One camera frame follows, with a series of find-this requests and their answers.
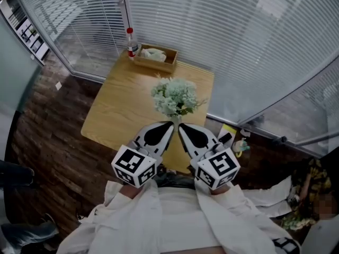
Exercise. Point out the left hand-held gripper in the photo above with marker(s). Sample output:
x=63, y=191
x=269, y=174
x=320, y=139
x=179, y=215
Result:
x=132, y=163

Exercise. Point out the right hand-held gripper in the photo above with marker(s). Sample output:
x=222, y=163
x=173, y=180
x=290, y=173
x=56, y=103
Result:
x=219, y=165

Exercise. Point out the white ribbed vase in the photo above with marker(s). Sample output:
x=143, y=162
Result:
x=176, y=121

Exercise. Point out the white flowers bunch green stem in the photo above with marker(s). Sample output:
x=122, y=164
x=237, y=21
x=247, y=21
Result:
x=174, y=96

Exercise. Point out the person's left forearm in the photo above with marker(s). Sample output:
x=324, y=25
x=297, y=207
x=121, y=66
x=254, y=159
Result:
x=124, y=216

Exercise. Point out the person's right forearm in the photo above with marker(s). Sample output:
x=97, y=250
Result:
x=238, y=216

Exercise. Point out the small black object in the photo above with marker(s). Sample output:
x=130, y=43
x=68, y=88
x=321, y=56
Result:
x=225, y=137

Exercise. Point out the yellow paper sheet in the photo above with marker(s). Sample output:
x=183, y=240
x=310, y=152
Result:
x=227, y=128

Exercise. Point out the teal yellow toy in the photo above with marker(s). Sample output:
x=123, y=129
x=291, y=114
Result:
x=241, y=147

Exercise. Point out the person's legs in jeans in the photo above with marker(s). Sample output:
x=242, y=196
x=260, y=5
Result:
x=174, y=180

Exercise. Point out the wooden table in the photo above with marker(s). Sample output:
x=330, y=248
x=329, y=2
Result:
x=124, y=102

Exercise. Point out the crumpled white paper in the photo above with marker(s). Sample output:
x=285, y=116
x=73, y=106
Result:
x=245, y=132

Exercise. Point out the wooden tray box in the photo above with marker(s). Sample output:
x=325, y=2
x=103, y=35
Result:
x=159, y=66

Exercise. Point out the person's white shirt torso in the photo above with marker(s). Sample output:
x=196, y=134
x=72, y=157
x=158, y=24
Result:
x=185, y=216

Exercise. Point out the white plastic bag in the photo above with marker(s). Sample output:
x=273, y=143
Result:
x=153, y=54

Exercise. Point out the clear bottle red cap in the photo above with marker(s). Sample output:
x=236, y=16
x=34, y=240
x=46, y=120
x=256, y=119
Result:
x=132, y=46

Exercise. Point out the white floor socket plate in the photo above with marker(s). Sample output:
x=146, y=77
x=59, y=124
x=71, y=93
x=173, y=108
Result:
x=58, y=85

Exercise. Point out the frosted glass door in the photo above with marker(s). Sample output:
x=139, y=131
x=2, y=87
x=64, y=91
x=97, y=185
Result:
x=16, y=70

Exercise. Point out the white display shelf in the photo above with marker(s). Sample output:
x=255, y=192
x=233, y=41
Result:
x=26, y=33

